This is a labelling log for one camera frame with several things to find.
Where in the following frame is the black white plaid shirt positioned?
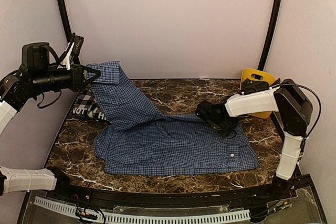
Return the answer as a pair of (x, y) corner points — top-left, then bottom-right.
(71, 86), (107, 121)

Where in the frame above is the yellow plastic basket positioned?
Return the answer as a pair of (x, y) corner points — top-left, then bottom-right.
(240, 68), (276, 120)

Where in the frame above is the blue checked long sleeve shirt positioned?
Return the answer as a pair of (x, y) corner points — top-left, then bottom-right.
(90, 61), (259, 176)

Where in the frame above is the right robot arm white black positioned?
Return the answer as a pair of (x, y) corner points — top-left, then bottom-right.
(195, 79), (313, 200)

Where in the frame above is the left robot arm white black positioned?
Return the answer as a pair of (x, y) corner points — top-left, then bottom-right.
(1, 37), (100, 201)

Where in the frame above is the dark grey shirt in basket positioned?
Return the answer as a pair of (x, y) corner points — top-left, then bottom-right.
(240, 79), (269, 95)

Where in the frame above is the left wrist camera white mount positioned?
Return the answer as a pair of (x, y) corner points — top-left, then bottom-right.
(60, 33), (84, 70)

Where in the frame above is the black front rail frame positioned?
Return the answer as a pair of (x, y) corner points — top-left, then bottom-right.
(47, 184), (297, 209)

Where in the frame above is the left black corner post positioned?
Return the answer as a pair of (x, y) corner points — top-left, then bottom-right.
(57, 0), (72, 42)

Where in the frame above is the black corner post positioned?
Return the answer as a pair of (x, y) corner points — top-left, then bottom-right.
(57, 0), (72, 42)
(257, 0), (281, 71)

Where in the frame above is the white slotted cable duct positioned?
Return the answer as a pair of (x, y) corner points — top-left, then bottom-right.
(34, 196), (250, 223)

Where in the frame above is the right black corner post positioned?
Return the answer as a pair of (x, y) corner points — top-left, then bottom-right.
(257, 0), (281, 71)

